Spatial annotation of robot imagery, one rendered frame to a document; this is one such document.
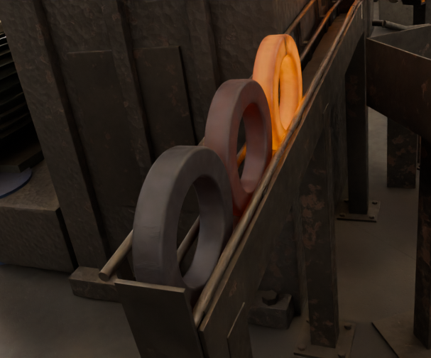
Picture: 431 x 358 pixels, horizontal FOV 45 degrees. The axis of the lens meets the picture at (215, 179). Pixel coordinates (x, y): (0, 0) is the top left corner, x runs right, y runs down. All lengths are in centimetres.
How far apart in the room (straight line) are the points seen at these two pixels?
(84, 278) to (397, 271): 91
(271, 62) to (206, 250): 31
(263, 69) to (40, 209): 108
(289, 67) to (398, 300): 81
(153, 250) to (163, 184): 6
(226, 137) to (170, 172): 14
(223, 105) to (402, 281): 103
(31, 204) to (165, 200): 127
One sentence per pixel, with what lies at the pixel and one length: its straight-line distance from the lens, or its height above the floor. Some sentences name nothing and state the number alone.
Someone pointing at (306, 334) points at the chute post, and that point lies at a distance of 138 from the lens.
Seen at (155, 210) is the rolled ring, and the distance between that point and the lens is 48.
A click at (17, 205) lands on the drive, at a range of 176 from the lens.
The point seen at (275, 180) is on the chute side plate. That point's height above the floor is 64.
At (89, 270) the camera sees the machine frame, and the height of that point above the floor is 7.
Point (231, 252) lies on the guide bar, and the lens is 58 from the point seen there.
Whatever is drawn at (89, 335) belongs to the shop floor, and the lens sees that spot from 153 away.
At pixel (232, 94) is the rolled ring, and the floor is 77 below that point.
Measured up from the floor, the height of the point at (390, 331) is 1.
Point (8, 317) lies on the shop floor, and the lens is 171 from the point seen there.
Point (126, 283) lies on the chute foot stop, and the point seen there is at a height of 67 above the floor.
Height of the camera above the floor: 97
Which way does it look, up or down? 26 degrees down
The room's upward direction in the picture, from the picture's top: 9 degrees counter-clockwise
